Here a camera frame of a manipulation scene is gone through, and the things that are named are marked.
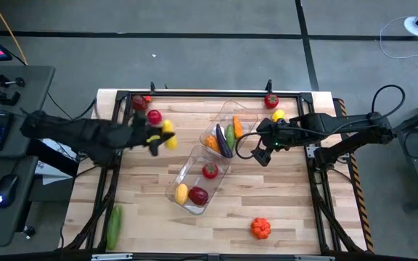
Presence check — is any dark red bell pepper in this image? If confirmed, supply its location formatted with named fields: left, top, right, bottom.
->
left=188, top=186, right=210, bottom=207

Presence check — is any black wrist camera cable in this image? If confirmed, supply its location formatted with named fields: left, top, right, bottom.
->
left=234, top=131, right=268, bottom=161

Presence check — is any yellow cable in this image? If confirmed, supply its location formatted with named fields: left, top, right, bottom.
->
left=0, top=0, right=28, bottom=67

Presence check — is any yellow black hazard strip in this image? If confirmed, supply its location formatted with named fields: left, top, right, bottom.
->
left=334, top=97, right=374, bottom=253

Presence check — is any yellow corn cob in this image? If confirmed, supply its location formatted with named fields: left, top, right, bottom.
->
left=160, top=119, right=179, bottom=151

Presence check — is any clear plastic bin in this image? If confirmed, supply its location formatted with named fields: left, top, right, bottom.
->
left=199, top=100, right=259, bottom=160
left=164, top=144, right=230, bottom=216

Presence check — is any purple eggplant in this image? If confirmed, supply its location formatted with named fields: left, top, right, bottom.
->
left=215, top=123, right=234, bottom=159

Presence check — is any silver metal bracket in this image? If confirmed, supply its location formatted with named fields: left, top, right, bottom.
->
left=294, top=254, right=336, bottom=261
left=91, top=252, right=134, bottom=261

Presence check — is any black arm base cable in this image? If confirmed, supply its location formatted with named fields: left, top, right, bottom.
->
left=371, top=84, right=406, bottom=120

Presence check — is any white floor cable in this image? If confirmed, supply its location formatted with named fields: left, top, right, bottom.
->
left=378, top=15, right=418, bottom=59

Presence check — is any orange carrot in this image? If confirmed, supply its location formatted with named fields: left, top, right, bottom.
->
left=232, top=115, right=245, bottom=140

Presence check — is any yellow lemon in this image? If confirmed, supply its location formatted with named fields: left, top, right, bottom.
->
left=271, top=109, right=287, bottom=123
left=174, top=183, right=189, bottom=206

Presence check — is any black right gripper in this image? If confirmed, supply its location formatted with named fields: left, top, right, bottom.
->
left=254, top=118, right=294, bottom=167

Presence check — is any white paper sheet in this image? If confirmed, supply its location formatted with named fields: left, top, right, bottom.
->
left=34, top=161, right=73, bottom=186

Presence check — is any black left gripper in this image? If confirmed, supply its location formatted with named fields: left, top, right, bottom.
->
left=132, top=110, right=176, bottom=157

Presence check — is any black computer mouse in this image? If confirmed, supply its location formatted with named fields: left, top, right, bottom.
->
left=0, top=173, right=19, bottom=210

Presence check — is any black table clamp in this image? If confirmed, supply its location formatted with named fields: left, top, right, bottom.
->
left=0, top=86, right=22, bottom=107
left=0, top=73, right=26, bottom=90

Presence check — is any bright red apple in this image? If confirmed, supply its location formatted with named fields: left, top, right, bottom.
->
left=147, top=109, right=163, bottom=126

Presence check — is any black aluminium table frame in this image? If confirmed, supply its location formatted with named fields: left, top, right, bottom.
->
left=58, top=79, right=368, bottom=261

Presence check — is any red tomato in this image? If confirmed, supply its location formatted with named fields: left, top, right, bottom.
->
left=264, top=94, right=280, bottom=109
left=202, top=162, right=220, bottom=180

